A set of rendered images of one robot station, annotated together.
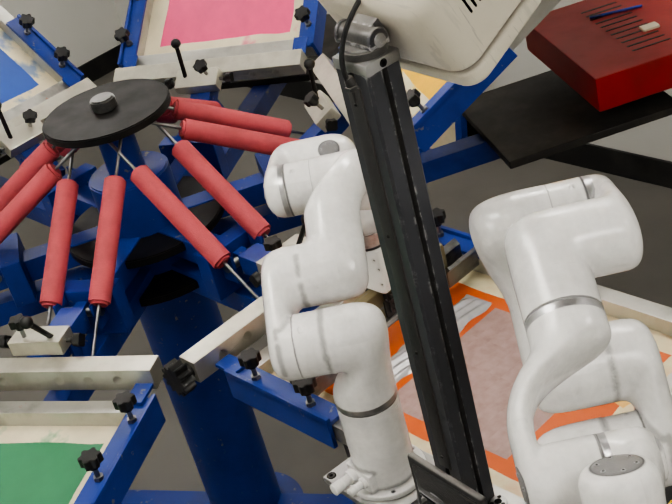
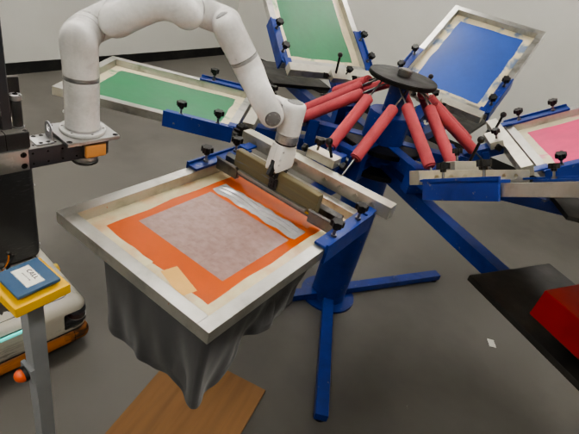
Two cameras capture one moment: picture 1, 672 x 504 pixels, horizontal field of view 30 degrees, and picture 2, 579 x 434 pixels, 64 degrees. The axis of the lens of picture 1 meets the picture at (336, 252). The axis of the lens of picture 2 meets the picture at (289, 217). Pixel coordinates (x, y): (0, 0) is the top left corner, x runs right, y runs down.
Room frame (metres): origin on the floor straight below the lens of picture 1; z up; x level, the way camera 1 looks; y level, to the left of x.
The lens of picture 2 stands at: (1.58, -1.35, 1.77)
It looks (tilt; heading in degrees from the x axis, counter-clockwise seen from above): 32 degrees down; 66
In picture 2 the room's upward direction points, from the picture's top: 15 degrees clockwise
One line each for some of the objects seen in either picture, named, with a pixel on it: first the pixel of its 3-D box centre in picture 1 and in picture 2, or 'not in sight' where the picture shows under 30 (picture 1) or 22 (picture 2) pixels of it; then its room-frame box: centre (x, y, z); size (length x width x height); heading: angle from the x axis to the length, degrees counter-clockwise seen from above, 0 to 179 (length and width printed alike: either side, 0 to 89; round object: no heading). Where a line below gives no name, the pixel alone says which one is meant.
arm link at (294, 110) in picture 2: not in sight; (279, 114); (2.05, -0.05, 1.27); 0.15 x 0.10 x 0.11; 173
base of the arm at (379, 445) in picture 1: (369, 440); (79, 102); (1.47, 0.03, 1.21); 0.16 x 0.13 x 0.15; 121
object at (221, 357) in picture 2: not in sight; (256, 317); (1.99, -0.40, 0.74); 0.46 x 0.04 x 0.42; 37
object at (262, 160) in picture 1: (147, 226); (380, 143); (2.76, 0.43, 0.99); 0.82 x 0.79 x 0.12; 37
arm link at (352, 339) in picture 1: (348, 355); (81, 47); (1.48, 0.02, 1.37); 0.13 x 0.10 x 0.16; 83
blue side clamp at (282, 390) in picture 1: (286, 401); (220, 162); (1.94, 0.17, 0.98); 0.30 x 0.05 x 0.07; 37
